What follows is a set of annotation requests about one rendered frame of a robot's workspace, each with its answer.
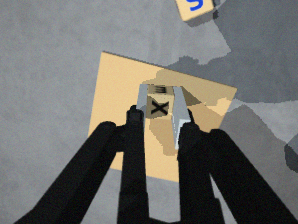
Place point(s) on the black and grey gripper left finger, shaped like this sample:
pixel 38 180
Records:
pixel 68 198

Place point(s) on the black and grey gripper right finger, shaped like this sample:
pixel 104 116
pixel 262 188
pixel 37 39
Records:
pixel 248 196

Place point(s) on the tan flat mat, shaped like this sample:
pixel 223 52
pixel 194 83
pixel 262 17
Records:
pixel 117 90

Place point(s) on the tan letter block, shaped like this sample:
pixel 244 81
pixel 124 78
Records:
pixel 160 102
pixel 188 9

